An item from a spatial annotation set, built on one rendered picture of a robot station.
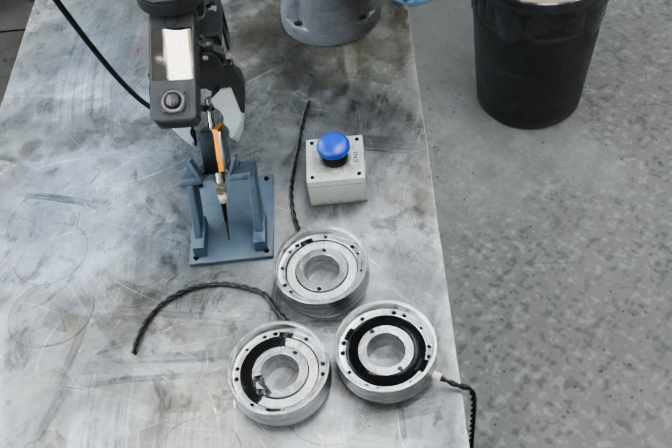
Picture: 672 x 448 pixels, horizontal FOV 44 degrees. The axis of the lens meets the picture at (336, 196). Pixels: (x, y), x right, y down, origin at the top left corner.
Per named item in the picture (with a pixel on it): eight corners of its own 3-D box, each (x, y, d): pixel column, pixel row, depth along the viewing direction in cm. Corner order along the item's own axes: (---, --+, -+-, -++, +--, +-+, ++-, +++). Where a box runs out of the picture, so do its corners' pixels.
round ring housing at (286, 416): (327, 435, 83) (322, 418, 79) (225, 428, 84) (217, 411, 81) (339, 342, 89) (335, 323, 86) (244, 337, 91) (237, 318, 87)
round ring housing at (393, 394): (320, 385, 86) (315, 366, 83) (365, 306, 92) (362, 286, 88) (411, 426, 82) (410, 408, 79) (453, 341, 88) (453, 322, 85)
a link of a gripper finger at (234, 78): (256, 100, 91) (226, 41, 84) (256, 110, 90) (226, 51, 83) (216, 111, 92) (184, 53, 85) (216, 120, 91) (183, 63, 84)
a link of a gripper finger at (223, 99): (260, 106, 97) (231, 48, 91) (260, 142, 94) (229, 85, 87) (235, 112, 98) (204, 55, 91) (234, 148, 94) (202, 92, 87)
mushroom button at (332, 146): (353, 179, 100) (350, 152, 96) (320, 182, 100) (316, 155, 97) (352, 155, 103) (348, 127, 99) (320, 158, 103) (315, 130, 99)
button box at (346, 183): (368, 201, 101) (365, 175, 97) (311, 206, 101) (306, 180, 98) (365, 152, 106) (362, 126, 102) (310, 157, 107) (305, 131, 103)
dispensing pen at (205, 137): (214, 246, 95) (190, 102, 91) (219, 234, 99) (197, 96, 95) (233, 244, 95) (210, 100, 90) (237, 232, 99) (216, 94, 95)
